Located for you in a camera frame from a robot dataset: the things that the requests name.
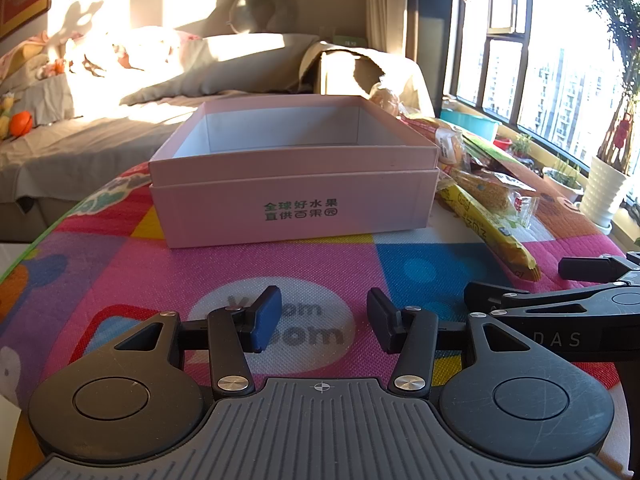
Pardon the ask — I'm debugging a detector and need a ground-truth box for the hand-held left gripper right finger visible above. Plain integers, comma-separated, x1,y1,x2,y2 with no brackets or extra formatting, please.
366,287,531,398

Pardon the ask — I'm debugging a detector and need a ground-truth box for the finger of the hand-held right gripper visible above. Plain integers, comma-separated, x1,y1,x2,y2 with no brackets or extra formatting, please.
558,251,640,283
464,281,614,317

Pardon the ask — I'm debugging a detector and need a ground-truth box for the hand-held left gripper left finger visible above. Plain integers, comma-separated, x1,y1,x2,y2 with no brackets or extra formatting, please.
107,286,282,398

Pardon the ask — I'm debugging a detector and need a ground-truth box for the long yellow snack packet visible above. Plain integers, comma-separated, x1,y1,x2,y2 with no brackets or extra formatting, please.
436,181,542,282

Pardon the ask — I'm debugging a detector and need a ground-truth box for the clear red label snack packet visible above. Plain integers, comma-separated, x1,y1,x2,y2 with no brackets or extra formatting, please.
451,168,541,229

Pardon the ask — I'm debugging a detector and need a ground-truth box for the pink cardboard box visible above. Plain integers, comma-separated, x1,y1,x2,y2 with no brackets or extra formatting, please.
148,94,440,250

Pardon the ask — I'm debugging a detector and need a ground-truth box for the white ribbed plant pot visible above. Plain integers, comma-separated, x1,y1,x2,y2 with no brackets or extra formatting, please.
579,154,635,231

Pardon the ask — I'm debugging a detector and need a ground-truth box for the small white pot with sprouts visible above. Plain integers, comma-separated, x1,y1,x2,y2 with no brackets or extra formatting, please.
544,159,585,203

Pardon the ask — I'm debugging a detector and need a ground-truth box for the colourful cartoon play mat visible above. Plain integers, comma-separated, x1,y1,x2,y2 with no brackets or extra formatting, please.
0,160,626,461

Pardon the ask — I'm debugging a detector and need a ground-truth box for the small potted green plant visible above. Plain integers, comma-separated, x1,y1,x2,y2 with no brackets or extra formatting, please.
511,131,535,160

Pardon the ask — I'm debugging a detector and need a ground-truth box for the green flat packet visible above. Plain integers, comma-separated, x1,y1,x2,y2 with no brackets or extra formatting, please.
459,131,522,172

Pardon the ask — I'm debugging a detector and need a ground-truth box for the teal plastic bucket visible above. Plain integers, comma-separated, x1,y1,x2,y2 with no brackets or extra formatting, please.
439,109,502,147

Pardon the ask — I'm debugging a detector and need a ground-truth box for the window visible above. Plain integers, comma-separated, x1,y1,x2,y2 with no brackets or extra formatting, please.
442,0,640,181

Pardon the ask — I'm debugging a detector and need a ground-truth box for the round bread packet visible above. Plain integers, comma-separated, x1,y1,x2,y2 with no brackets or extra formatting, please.
369,84,402,118

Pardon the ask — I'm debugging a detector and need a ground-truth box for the tall green plant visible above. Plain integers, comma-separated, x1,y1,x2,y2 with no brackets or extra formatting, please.
577,0,640,171

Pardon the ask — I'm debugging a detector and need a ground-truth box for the beige sofa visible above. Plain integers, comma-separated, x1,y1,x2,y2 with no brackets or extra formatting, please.
0,32,436,241

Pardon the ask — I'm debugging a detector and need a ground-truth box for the long grey pillow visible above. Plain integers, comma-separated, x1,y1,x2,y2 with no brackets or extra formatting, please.
120,32,322,107

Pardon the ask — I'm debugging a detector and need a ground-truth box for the brown curtain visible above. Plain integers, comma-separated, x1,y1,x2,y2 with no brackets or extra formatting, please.
366,0,457,108

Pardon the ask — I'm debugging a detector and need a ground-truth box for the white floral cushion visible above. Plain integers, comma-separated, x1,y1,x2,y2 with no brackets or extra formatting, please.
82,26,202,77

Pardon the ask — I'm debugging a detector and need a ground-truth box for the orange ball toy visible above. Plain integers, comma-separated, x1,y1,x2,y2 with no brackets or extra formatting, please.
10,111,35,137

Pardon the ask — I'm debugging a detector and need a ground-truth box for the yellow plush toy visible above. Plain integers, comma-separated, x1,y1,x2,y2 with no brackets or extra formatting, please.
0,92,18,141

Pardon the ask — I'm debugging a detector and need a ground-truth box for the pink blanket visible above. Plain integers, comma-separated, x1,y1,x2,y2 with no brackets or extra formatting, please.
0,34,68,92

